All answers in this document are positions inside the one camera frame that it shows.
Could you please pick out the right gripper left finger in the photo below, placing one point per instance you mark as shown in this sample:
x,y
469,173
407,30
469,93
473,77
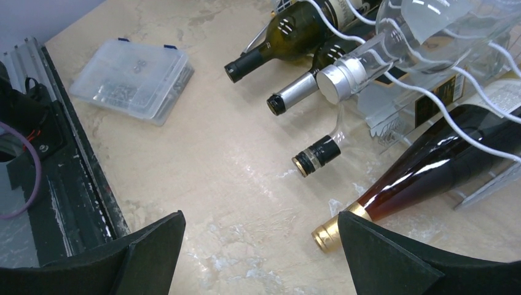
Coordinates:
x,y
139,263

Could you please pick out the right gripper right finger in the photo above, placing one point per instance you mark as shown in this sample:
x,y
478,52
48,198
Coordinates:
x,y
384,262

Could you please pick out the small dark bottle gold cap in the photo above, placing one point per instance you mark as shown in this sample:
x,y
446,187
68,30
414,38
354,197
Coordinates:
x,y
353,138

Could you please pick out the red bottle gold foil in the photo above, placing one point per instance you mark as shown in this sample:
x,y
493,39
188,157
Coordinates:
x,y
440,160

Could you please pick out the dark bottle silver collar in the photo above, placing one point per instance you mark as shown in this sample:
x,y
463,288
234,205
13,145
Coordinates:
x,y
305,85

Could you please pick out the dark green lower bottle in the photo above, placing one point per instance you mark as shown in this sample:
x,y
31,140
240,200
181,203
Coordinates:
x,y
293,34

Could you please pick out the clear plastic parts box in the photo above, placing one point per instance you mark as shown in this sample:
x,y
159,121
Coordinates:
x,y
142,81

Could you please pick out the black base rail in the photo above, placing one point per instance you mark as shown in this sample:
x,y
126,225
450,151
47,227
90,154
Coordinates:
x,y
75,209

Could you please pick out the white wire wine rack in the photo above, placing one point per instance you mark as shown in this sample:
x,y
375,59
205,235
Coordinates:
x,y
382,98

